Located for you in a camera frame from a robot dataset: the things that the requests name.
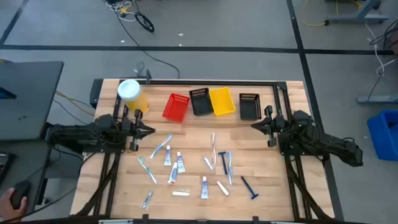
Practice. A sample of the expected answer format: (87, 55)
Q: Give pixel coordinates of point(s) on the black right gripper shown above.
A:
(273, 127)

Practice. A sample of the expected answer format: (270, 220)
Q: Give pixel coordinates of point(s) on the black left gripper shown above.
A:
(132, 130)

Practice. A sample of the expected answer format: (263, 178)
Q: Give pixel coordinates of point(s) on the blue toothbrush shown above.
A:
(229, 168)
(160, 146)

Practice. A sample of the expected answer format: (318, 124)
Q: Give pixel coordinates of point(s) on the small white blue toothpaste tube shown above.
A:
(180, 164)
(204, 189)
(167, 157)

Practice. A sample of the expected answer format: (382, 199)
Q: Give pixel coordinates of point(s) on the green toothbrush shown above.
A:
(146, 169)

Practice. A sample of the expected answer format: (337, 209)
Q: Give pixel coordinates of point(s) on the toothpaste tube with red end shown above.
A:
(173, 174)

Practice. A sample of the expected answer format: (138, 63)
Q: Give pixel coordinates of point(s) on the dark blue disposable razor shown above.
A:
(224, 163)

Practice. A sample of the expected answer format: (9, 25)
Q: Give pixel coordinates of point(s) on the red toothbrush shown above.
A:
(213, 149)

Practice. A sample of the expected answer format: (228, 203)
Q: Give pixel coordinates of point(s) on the small clear packet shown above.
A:
(146, 200)

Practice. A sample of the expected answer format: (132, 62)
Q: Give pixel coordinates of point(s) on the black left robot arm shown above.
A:
(93, 132)

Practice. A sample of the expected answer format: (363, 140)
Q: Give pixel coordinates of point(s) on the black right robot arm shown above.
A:
(326, 143)

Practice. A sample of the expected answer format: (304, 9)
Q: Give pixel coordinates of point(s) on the black plastic basket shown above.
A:
(200, 104)
(249, 109)

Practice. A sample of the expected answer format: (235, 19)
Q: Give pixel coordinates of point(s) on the red plastic basket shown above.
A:
(175, 109)

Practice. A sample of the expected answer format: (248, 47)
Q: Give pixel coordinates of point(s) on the yellow wipes canister white lid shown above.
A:
(129, 90)

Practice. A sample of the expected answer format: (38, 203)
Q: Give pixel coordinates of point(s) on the yellow plastic basket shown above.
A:
(221, 101)

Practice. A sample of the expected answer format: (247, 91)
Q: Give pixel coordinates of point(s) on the black desk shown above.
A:
(31, 102)

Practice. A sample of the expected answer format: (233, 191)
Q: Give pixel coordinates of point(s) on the grey table foot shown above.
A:
(377, 99)

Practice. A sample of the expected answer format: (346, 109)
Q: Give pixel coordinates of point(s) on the dark grey desk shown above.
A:
(28, 161)

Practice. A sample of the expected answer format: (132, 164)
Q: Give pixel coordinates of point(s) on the blue plastic bin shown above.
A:
(384, 137)

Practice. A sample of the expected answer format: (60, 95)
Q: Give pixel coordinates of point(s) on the black computer mouse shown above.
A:
(20, 191)

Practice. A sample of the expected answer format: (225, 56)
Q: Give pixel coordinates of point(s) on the grey table base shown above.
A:
(357, 18)

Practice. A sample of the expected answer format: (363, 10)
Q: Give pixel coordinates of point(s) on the black keyboard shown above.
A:
(3, 166)

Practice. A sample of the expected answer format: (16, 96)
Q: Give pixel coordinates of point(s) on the person's hand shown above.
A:
(7, 208)

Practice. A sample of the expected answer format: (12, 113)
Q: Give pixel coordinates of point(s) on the black camera clamp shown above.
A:
(147, 76)

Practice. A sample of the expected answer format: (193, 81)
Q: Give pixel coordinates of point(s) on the black metal table frame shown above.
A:
(217, 83)

